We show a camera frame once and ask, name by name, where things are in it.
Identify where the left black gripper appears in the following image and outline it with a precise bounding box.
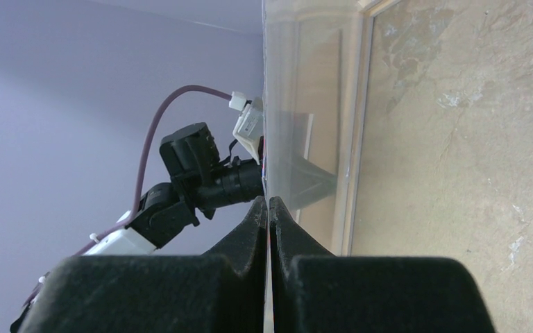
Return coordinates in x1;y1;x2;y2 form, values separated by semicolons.
159;122;264;219

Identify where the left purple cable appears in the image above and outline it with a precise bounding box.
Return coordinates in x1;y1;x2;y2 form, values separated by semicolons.
22;84;233;308

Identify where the wooden picture frame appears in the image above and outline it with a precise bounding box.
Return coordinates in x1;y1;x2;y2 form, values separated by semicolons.
330;1;398;256

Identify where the clear glass pane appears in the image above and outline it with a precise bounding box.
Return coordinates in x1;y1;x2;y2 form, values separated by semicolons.
262;0;369;333

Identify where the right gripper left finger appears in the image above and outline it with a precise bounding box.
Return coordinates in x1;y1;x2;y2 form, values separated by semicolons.
18;197;267;332

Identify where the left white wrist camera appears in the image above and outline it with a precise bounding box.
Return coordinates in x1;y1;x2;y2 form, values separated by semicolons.
228;92;264;164

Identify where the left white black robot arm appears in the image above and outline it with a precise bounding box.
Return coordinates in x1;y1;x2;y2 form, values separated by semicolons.
10;123;266;332

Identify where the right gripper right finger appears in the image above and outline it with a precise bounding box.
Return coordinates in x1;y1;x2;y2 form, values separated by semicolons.
269;197;495;332

